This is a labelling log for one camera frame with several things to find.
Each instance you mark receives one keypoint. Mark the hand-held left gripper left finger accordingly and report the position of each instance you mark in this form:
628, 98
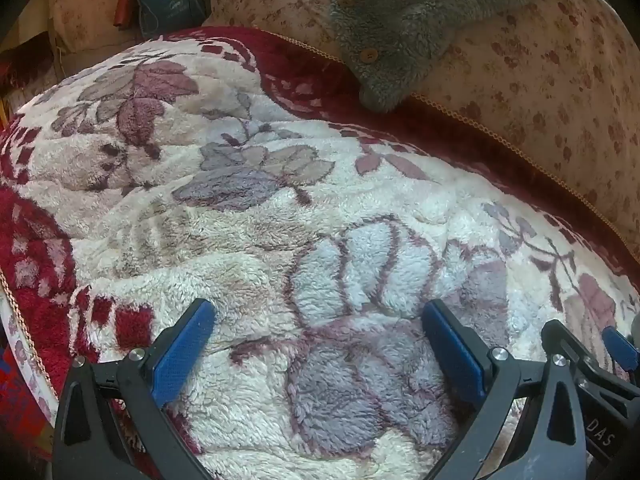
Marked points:
182, 347

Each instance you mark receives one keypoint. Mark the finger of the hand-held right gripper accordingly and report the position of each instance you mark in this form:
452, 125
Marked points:
575, 347
619, 347

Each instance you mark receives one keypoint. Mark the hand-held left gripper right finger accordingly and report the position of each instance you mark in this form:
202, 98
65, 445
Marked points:
452, 347

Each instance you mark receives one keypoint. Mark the pink floral bed sheet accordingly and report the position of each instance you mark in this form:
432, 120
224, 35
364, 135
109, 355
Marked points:
30, 360

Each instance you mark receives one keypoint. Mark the red white floral fleece blanket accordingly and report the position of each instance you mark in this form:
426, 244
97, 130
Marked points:
280, 220

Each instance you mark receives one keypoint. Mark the red blue patterned cloth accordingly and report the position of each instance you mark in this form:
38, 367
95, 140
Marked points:
17, 400

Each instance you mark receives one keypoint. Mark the large beige floral sofa cushion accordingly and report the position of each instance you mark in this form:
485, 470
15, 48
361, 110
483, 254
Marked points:
540, 90

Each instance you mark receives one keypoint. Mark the grey fleece buttoned garment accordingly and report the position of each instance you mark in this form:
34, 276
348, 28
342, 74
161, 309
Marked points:
400, 15

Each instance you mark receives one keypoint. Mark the teal blue bag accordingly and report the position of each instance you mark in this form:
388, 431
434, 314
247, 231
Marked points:
167, 2

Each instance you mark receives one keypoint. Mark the small beige floral cushion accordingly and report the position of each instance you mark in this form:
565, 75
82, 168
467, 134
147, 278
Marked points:
82, 5

